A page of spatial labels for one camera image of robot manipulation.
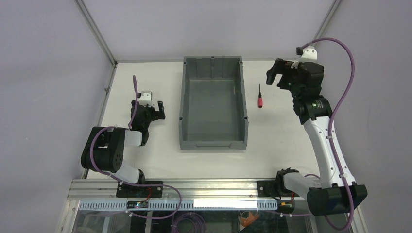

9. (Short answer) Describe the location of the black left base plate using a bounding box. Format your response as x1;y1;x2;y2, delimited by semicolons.
116;180;163;198

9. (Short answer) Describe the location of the white slotted cable duct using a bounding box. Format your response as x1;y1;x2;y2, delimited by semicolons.
79;199;277;212

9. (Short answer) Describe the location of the grey plastic bin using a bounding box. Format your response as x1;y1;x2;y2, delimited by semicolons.
178;56;249;150

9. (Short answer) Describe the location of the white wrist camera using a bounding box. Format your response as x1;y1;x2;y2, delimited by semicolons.
138;91;153;107
291;46;318;69

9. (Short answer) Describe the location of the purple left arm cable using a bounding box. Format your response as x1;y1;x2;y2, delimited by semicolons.
89;75;183;220

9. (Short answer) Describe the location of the red handled screwdriver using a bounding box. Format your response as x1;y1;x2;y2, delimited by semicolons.
257;84;263;108

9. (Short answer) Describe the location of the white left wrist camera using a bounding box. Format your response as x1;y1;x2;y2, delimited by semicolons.
138;91;153;107

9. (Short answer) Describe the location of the coiled purple cable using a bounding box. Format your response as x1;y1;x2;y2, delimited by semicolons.
171;211;206;233

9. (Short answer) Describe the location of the orange object under table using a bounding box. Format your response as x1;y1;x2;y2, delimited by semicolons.
239;211;260;227

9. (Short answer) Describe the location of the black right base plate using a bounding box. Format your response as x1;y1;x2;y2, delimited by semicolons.
257;180;292;198

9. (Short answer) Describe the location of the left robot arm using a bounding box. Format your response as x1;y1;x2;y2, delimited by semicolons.
81;100;166;184

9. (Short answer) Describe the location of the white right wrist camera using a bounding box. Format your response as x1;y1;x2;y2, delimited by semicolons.
291;46;318;69

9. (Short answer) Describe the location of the aluminium mounting rail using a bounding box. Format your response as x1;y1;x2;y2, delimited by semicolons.
67;178;356;200

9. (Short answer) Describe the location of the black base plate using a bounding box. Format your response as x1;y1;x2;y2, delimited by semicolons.
257;180;292;198
116;180;163;198

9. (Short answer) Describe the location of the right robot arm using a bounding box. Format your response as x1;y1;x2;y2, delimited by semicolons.
266;58;368;216

